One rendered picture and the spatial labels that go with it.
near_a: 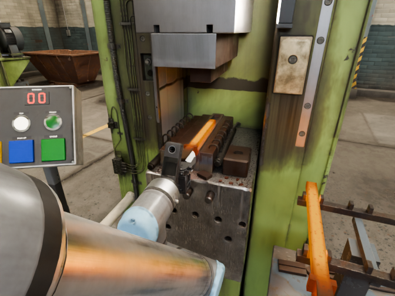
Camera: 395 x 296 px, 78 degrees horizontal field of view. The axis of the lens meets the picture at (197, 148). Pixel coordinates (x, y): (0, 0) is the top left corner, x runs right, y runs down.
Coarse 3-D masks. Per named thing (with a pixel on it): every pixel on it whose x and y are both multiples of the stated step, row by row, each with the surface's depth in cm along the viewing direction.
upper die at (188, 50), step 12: (156, 36) 73; (168, 36) 72; (180, 36) 71; (192, 36) 70; (204, 36) 69; (216, 36) 68; (228, 36) 84; (156, 48) 74; (168, 48) 73; (180, 48) 72; (192, 48) 71; (204, 48) 70; (216, 48) 70; (228, 48) 86; (156, 60) 76; (168, 60) 75; (180, 60) 74; (192, 60) 73; (204, 60) 72; (216, 60) 72; (228, 60) 89
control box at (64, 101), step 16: (0, 96) 83; (16, 96) 83; (32, 96) 84; (48, 96) 84; (64, 96) 85; (80, 96) 92; (0, 112) 82; (16, 112) 83; (32, 112) 83; (48, 112) 84; (64, 112) 85; (80, 112) 91; (0, 128) 82; (32, 128) 83; (48, 128) 83; (64, 128) 84; (80, 128) 90; (80, 144) 89; (64, 160) 83; (80, 160) 88
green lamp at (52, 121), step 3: (48, 117) 84; (51, 117) 84; (54, 117) 84; (57, 117) 84; (48, 120) 84; (51, 120) 84; (54, 120) 84; (57, 120) 84; (48, 123) 83; (51, 123) 84; (54, 123) 84; (57, 123) 84; (48, 126) 83; (51, 126) 84; (54, 126) 84; (57, 126) 84
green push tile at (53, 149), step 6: (42, 144) 82; (48, 144) 83; (54, 144) 83; (60, 144) 83; (42, 150) 82; (48, 150) 82; (54, 150) 83; (60, 150) 83; (42, 156) 82; (48, 156) 82; (54, 156) 82; (60, 156) 83
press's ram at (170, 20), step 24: (144, 0) 70; (168, 0) 68; (192, 0) 66; (216, 0) 64; (240, 0) 69; (144, 24) 72; (168, 24) 70; (192, 24) 68; (216, 24) 67; (240, 24) 74
